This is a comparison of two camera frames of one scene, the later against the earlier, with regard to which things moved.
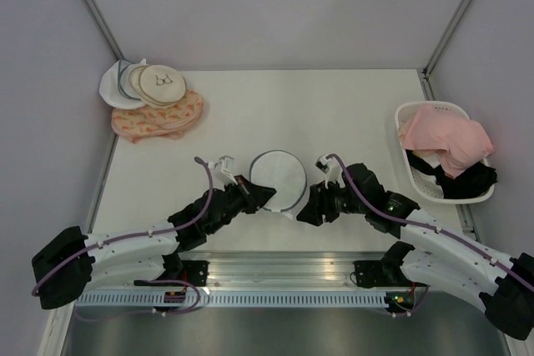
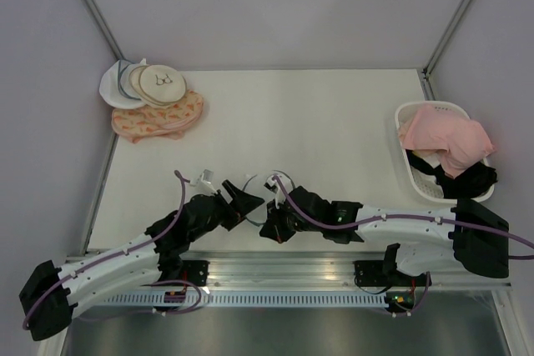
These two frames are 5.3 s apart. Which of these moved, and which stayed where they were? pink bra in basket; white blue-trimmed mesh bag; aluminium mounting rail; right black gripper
Moved: right black gripper
Stayed: aluminium mounting rail; pink bra in basket; white blue-trimmed mesh bag
